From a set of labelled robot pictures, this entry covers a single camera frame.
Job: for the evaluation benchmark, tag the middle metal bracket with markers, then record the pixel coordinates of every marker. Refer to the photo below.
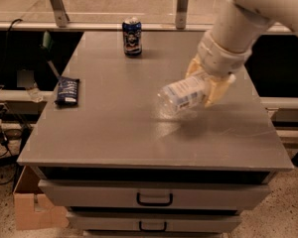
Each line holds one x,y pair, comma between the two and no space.
181,14

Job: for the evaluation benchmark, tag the upper grey drawer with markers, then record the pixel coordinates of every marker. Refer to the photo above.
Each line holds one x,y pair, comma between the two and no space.
163,195

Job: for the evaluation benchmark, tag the grey drawer cabinet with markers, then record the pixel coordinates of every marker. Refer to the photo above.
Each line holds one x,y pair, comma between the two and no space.
118,132

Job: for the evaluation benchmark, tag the blue soda can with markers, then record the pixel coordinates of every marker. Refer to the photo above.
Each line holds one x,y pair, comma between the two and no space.
131,29

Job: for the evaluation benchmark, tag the cardboard box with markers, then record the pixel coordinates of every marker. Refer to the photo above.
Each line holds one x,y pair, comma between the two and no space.
33,210

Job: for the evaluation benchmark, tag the lower grey drawer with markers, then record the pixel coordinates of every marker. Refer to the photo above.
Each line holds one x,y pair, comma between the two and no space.
152,222

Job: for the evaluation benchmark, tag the small water bottle on ledge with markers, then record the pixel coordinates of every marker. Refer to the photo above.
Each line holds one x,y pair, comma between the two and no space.
25,79

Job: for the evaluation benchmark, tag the green-handled tool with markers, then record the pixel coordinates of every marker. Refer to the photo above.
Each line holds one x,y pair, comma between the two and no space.
46,47

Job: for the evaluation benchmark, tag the left metal bracket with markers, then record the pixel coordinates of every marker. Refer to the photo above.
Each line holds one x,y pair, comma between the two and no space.
61,16

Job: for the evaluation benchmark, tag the grey drawer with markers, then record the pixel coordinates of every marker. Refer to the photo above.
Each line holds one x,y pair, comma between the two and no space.
163,195
152,222

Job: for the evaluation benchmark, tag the clear blue-label plastic bottle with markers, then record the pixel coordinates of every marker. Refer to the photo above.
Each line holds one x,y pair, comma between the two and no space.
184,94

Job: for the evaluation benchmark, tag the blue rxbar blueberry packet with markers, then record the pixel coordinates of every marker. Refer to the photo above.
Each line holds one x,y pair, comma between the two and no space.
67,94

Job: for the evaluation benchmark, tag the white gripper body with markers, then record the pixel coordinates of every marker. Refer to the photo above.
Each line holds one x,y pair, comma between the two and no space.
219,58

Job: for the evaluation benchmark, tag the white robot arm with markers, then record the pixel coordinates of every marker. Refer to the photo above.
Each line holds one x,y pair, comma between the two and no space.
241,22

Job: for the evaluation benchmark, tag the metal bracket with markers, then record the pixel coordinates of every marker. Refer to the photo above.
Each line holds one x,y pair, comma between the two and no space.
181,14
61,16

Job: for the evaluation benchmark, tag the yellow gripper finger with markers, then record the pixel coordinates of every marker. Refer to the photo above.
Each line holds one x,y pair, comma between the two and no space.
218,87
195,67

